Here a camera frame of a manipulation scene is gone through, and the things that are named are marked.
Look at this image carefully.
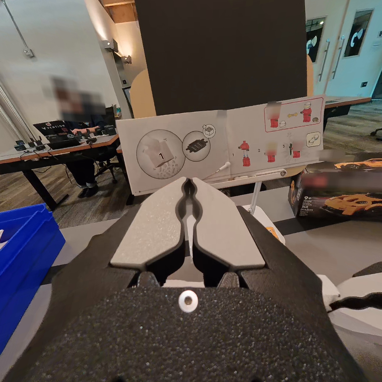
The toy car instruction booklet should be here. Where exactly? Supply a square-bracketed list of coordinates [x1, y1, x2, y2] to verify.
[116, 95, 325, 196]

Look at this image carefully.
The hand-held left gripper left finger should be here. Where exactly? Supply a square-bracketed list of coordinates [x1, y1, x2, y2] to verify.
[110, 177, 190, 287]

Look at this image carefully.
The black office chair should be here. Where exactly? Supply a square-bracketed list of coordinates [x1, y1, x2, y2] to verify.
[94, 146, 120, 184]

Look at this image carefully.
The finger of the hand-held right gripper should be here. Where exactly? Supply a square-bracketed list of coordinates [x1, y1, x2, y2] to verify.
[327, 295, 382, 338]
[328, 276, 382, 312]

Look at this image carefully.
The black banner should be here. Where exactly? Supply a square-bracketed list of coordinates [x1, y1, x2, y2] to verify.
[33, 120, 82, 150]

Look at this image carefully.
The long blue storage bin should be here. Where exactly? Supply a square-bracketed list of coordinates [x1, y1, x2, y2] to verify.
[0, 213, 66, 354]
[0, 203, 58, 248]

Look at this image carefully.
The black phone icon sign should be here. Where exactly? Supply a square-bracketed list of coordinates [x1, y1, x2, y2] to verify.
[306, 16, 326, 64]
[344, 9, 374, 58]

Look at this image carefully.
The toy car set box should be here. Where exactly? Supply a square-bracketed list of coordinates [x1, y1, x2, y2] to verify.
[288, 152, 382, 221]

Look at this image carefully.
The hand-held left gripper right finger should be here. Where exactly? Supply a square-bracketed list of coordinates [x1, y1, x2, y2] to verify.
[191, 177, 265, 286]

